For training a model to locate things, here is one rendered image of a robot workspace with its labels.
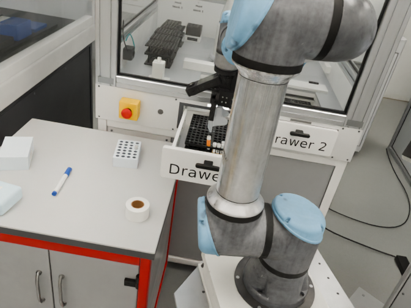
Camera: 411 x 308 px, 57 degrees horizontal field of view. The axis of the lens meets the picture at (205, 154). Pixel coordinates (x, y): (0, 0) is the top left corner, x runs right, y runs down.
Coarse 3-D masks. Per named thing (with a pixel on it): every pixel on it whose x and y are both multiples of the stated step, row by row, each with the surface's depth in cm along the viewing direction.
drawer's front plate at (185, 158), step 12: (168, 156) 116; (180, 156) 116; (192, 156) 116; (204, 156) 115; (216, 156) 115; (168, 168) 119; (180, 168) 118; (192, 168) 118; (192, 180) 120; (204, 180) 120
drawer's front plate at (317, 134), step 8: (280, 120) 143; (280, 128) 143; (288, 128) 143; (296, 128) 143; (304, 128) 142; (312, 128) 142; (320, 128) 142; (328, 128) 143; (280, 136) 145; (288, 136) 145; (296, 136) 144; (312, 136) 144; (320, 136) 143; (328, 136) 143; (336, 136) 143; (272, 144) 147; (280, 144) 147; (288, 144) 146; (312, 144) 145; (320, 144) 145; (328, 144) 145; (312, 152) 147; (320, 152) 147; (328, 152) 146
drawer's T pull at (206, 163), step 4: (204, 160) 115; (196, 164) 113; (200, 164) 113; (204, 164) 113; (208, 164) 114; (212, 164) 114; (200, 168) 113; (204, 168) 113; (208, 168) 113; (212, 168) 113; (216, 168) 113
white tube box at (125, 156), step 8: (120, 144) 138; (128, 144) 138; (136, 144) 139; (120, 152) 133; (128, 152) 134; (136, 152) 134; (120, 160) 130; (128, 160) 130; (136, 160) 130; (136, 168) 132
